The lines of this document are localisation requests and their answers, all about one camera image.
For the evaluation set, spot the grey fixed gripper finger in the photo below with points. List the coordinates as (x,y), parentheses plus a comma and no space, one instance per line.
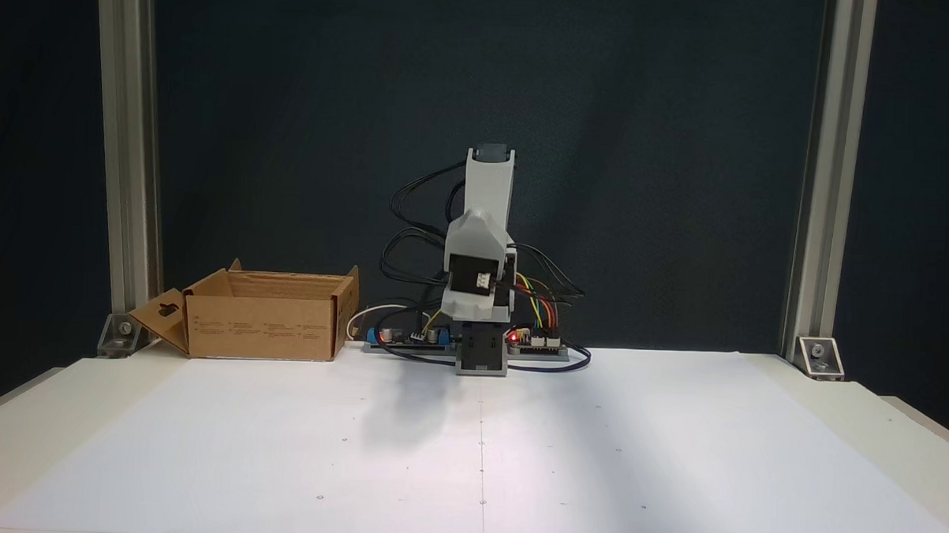
(479,235)

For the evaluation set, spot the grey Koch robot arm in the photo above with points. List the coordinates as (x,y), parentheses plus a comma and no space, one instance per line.
(489,188)

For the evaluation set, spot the blue circuit board red LED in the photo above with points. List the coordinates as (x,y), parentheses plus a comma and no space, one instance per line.
(397,339)

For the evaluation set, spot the brown cardboard box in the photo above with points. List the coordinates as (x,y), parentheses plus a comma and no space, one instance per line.
(259,326)

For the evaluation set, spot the metal corner bracket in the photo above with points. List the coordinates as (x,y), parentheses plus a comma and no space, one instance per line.
(121,337)
(820,357)

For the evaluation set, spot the aluminium frame post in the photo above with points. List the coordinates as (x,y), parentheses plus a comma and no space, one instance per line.
(128,128)
(830,153)

